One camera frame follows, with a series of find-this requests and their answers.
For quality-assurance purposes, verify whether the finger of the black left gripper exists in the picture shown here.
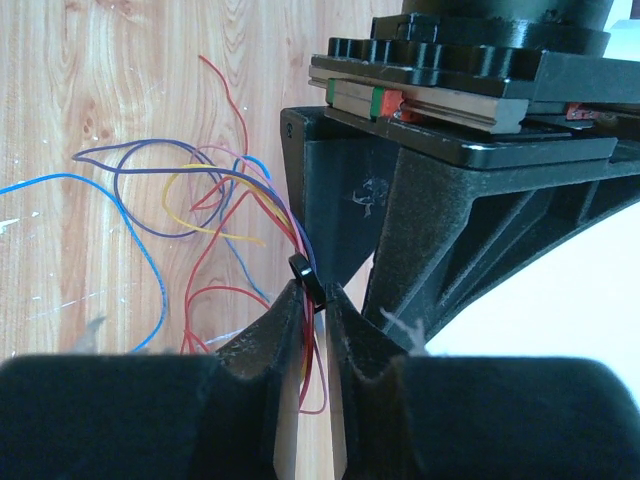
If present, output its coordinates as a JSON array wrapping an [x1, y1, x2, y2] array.
[[280, 107, 399, 285]]

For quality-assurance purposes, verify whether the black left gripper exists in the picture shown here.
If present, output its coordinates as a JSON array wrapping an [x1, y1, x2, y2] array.
[[309, 12, 639, 345]]

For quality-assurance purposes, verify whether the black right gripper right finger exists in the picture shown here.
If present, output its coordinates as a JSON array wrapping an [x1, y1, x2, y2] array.
[[326, 285, 639, 479]]

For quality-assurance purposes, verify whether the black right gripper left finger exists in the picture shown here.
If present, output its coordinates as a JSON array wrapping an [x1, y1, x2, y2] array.
[[1, 282, 303, 479]]

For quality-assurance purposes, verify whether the black zip tie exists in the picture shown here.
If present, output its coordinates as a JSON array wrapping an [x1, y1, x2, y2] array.
[[288, 252, 327, 313]]

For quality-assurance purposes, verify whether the yellow wire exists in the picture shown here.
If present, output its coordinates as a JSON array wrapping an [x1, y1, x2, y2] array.
[[162, 163, 301, 249]]

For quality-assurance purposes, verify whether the grey blue wire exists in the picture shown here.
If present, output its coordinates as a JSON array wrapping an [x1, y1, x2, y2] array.
[[0, 155, 274, 354]]

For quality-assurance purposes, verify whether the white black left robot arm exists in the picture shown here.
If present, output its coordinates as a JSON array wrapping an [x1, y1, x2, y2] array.
[[281, 1, 639, 347]]

